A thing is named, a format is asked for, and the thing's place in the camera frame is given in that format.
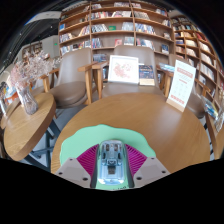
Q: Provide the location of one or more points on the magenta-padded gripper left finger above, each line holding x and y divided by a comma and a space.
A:
70, 170

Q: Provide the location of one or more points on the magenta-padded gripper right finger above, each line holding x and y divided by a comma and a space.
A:
153, 170

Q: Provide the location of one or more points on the transparent blue computer mouse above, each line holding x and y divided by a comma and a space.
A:
112, 163

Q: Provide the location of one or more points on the green cloud-shaped mouse pad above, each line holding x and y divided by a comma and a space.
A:
86, 136

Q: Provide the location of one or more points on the round wooden side table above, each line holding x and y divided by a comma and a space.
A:
216, 143
28, 130

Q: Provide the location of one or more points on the glass vase with pink flowers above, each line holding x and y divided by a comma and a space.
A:
28, 100

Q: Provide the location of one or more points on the stack of blue-covered books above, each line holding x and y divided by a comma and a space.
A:
210, 108

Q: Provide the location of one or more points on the white sign on wooden base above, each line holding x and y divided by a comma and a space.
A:
181, 83

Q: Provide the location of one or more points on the dark-covered book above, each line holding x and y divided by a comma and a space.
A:
146, 75

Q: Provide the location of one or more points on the light blue book stack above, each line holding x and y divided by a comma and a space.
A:
166, 67

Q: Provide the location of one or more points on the white framed red drawing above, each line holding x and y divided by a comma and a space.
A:
123, 69

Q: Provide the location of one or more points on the small distant wooden bookshelf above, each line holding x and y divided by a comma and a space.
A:
33, 47

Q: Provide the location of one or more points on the tall wooden bookshelf unit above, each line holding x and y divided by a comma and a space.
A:
196, 43

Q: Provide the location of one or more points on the wide wooden bookshelf unit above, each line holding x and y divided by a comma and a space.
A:
116, 23

